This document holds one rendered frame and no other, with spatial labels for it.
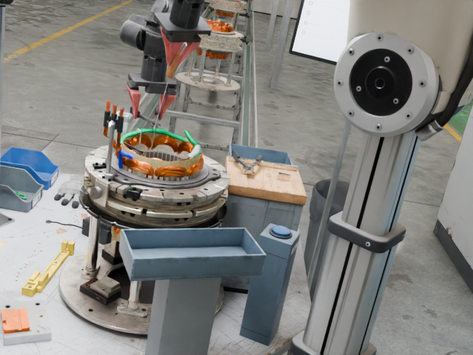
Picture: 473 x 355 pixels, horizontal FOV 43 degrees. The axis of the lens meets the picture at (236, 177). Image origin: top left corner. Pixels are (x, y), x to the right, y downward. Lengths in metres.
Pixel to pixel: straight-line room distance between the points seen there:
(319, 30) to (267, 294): 1.21
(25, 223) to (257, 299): 0.72
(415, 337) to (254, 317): 1.82
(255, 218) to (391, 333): 1.72
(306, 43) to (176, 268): 1.38
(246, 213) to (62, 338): 0.49
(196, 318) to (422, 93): 0.58
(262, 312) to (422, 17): 0.74
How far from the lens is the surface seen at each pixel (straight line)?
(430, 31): 0.88
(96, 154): 1.39
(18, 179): 1.93
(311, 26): 2.29
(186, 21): 1.21
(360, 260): 1.05
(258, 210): 1.44
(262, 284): 1.31
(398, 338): 3.05
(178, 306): 1.14
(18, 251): 1.62
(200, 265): 1.08
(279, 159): 1.71
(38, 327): 1.33
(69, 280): 1.47
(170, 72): 1.28
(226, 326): 1.41
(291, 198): 1.43
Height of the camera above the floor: 1.58
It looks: 21 degrees down
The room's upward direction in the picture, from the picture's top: 10 degrees clockwise
